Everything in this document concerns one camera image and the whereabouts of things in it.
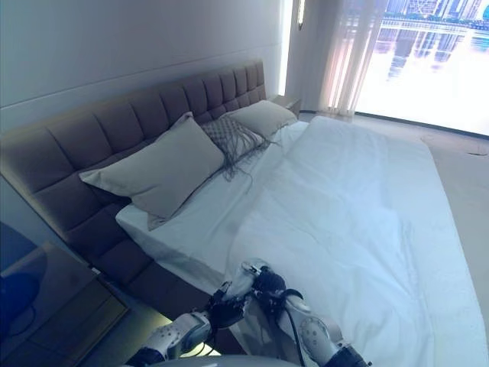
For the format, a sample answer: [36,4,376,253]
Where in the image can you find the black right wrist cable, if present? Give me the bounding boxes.
[281,290,307,367]

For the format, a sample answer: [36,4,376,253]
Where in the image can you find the woven fringed grey cushion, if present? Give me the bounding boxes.
[201,114,283,192]

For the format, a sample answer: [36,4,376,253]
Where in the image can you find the large bright window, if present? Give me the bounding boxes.
[355,0,489,137]

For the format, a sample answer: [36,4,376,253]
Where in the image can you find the wooden glass-topped nightstand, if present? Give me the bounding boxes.
[0,240,129,367]

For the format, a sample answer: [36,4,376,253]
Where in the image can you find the sheer pale curtain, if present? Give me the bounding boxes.
[322,0,383,115]

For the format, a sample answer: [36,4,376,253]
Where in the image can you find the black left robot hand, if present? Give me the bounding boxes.
[206,281,249,330]

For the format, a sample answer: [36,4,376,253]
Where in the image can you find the white duvet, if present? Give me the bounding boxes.
[225,116,489,367]

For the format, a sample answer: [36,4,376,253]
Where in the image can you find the small wooden nightstand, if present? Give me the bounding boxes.
[269,95,303,116]

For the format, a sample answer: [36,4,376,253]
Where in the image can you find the white fitted bed sheet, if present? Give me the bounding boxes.
[115,121,310,274]

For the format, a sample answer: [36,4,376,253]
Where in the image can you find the brown tufted bed frame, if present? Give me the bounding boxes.
[0,59,268,345]

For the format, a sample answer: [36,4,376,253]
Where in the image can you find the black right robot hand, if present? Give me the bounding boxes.
[240,259,290,307]

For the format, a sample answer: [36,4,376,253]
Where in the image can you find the large beige pillow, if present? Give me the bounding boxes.
[79,112,225,231]

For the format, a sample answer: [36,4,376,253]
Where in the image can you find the silver robot torso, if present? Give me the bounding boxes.
[167,353,306,367]

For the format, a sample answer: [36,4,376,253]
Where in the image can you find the small beige pillow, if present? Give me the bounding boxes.
[225,99,298,138]

